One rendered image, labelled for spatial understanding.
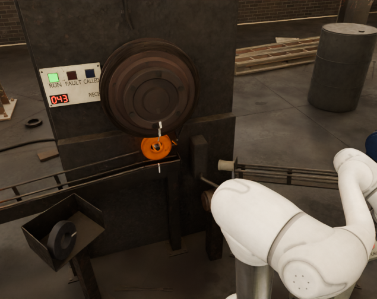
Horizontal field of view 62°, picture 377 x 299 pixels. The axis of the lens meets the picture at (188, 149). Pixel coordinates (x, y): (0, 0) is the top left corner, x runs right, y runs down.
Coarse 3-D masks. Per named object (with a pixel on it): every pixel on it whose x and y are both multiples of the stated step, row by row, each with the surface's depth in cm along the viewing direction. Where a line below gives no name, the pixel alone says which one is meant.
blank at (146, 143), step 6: (144, 138) 160; (150, 138) 159; (156, 138) 160; (162, 138) 161; (168, 138) 162; (144, 144) 160; (150, 144) 161; (162, 144) 165; (168, 144) 164; (144, 150) 162; (150, 150) 163; (162, 150) 165; (168, 150) 166; (150, 156) 165; (156, 156) 166; (162, 156) 167
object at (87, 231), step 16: (64, 208) 147; (80, 208) 152; (96, 208) 139; (32, 224) 135; (48, 224) 142; (80, 224) 147; (96, 224) 146; (32, 240) 129; (80, 240) 140; (48, 256) 124; (80, 256) 147; (80, 272) 152; (96, 288) 164
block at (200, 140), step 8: (192, 136) 174; (200, 136) 174; (192, 144) 169; (200, 144) 168; (192, 152) 172; (200, 152) 171; (192, 160) 176; (200, 160) 173; (192, 168) 179; (200, 168) 176
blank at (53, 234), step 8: (56, 224) 128; (64, 224) 128; (72, 224) 134; (56, 232) 125; (64, 232) 129; (72, 232) 135; (48, 240) 124; (56, 240) 124; (64, 240) 134; (72, 240) 135; (48, 248) 124; (56, 248) 125; (64, 248) 130; (72, 248) 136; (56, 256) 125; (64, 256) 130
